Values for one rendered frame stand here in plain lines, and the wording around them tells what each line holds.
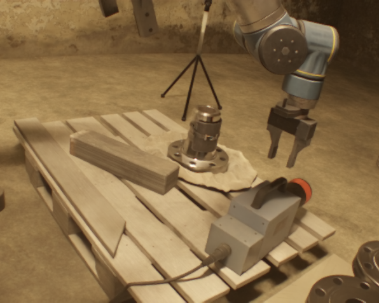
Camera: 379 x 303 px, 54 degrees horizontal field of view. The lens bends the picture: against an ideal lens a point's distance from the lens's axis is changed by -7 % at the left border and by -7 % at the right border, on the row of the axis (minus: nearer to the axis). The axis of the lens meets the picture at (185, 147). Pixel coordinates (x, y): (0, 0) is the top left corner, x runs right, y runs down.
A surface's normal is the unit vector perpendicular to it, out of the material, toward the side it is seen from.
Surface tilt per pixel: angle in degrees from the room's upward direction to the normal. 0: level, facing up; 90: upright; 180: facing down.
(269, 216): 0
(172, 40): 90
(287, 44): 90
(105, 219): 0
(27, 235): 0
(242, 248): 90
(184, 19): 90
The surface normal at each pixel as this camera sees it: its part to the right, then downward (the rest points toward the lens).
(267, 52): -0.04, 0.46
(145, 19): 0.55, 0.47
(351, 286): 0.16, -0.89
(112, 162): -0.45, 0.32
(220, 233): -0.66, 0.22
